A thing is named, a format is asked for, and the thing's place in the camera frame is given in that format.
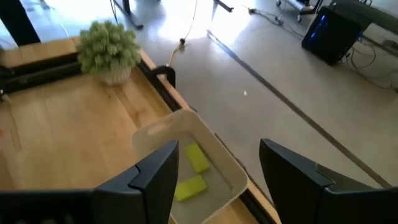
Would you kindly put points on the white plastic bin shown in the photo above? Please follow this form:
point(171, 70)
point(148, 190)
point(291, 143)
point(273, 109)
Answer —
point(174, 129)

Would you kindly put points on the green rectangular block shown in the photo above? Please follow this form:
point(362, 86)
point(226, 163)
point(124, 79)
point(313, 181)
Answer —
point(196, 157)
point(190, 187)

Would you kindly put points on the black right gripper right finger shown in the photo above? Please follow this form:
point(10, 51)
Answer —
point(295, 186)

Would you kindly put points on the black desk leg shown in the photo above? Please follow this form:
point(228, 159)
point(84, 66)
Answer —
point(127, 14)
point(222, 4)
point(11, 21)

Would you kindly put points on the green potted plant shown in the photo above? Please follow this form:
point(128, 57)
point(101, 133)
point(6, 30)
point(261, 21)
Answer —
point(107, 46)

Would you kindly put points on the black table clamp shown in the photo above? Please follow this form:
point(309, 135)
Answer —
point(164, 73)

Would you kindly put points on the black computer tower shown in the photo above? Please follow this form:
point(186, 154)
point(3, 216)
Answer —
point(332, 34)

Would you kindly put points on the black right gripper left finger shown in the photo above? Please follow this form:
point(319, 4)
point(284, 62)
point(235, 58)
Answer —
point(149, 193)

